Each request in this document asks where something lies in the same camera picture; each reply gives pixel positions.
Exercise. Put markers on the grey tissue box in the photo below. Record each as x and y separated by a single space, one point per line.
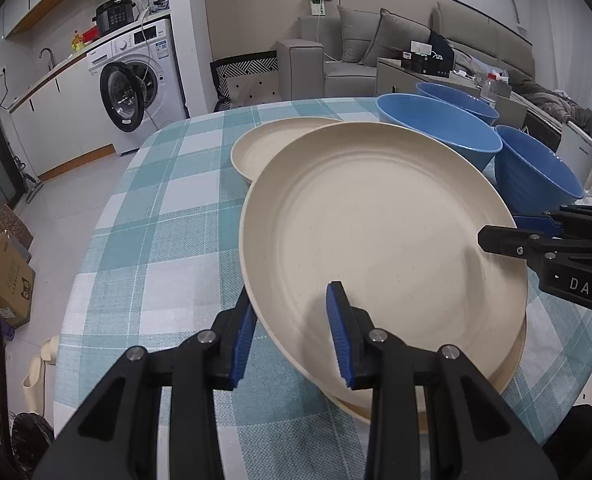
504 87

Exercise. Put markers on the grey sofa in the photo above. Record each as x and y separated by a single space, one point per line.
301 70

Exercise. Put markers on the clear water bottle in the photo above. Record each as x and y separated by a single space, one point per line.
489 90

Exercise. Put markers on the grey bedside cabinet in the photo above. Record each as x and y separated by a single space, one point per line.
390 80

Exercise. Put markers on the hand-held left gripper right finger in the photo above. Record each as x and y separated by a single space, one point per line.
338 335

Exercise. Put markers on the wall socket with green charger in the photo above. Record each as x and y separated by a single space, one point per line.
318 7

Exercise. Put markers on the curved kitchen faucet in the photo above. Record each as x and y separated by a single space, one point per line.
48 52

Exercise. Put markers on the teal plaid tablecloth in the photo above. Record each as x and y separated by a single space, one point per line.
176 210

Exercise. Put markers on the white kitchen base cabinets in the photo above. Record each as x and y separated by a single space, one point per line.
66 120

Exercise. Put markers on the black pressure cooker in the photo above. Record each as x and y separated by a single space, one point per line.
113 15

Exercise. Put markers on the beige upholstered headboard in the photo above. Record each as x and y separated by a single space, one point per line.
480 35

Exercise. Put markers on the grey floor mop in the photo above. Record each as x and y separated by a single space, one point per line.
31 182

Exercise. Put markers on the black box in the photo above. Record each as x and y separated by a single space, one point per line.
423 64

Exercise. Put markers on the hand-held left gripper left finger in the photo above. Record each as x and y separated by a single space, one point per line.
243 345

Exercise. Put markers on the beige plate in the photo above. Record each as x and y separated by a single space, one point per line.
271 145
514 357
375 220

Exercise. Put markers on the brown cardboard box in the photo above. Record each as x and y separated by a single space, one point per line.
11 285

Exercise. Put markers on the black and white rug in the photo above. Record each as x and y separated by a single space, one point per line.
246 67

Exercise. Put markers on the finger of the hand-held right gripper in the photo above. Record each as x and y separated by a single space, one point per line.
533 223
510 241

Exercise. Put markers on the small white box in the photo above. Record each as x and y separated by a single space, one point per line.
420 48

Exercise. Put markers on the white washing machine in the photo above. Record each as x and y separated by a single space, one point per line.
161 90

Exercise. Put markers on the cream slipper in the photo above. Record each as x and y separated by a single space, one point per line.
32 385
51 349

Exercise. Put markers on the black mesh bin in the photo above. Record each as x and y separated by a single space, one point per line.
33 442

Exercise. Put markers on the red box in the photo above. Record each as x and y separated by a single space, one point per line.
90 35

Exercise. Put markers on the patterned brown box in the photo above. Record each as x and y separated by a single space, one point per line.
11 222

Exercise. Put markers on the yellow bottle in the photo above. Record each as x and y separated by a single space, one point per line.
78 42

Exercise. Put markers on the grey blanket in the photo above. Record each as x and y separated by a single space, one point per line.
550 102

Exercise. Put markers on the white electric kettle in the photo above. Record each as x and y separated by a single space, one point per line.
575 152

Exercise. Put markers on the grey cushion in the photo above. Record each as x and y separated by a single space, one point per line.
353 35
393 40

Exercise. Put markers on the blue bowl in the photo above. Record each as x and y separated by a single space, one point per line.
455 97
425 120
530 175

